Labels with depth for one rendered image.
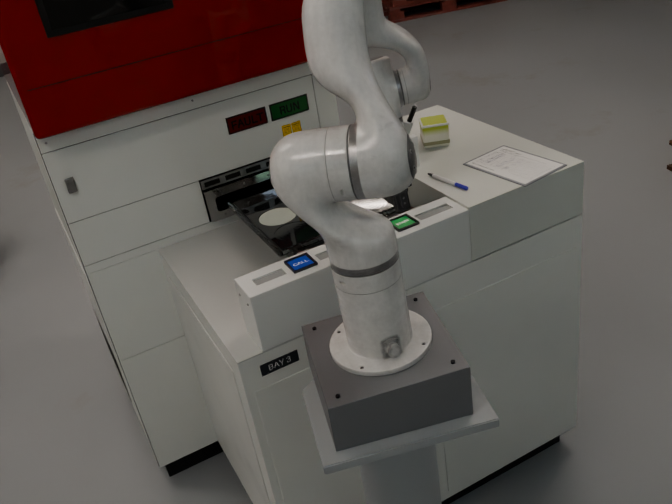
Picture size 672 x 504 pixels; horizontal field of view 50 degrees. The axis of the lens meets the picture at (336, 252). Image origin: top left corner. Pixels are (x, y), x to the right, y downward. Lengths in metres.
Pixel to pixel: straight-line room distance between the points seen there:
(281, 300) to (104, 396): 1.58
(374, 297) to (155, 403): 1.23
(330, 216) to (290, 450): 0.74
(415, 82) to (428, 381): 0.62
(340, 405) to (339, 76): 0.54
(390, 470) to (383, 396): 0.25
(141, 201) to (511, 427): 1.21
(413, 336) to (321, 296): 0.30
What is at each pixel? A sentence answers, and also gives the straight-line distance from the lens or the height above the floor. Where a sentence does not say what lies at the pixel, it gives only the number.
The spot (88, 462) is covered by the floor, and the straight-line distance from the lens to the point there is 2.73.
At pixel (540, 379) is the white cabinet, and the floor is 0.34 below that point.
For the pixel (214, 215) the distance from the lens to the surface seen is 2.07.
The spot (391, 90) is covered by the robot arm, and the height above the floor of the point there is 1.27.
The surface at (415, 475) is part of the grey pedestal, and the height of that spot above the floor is 0.65.
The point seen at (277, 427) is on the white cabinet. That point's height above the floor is 0.61.
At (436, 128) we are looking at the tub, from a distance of 1.99.
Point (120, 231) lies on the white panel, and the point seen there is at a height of 0.91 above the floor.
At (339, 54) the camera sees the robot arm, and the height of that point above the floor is 1.45.
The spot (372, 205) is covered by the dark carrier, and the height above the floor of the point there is 0.90.
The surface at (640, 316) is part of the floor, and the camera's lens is 2.98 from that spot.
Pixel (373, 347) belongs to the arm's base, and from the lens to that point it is 1.27.
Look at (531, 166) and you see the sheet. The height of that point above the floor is 0.97.
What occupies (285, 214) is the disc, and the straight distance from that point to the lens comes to 1.90.
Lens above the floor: 1.74
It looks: 30 degrees down
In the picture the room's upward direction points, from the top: 10 degrees counter-clockwise
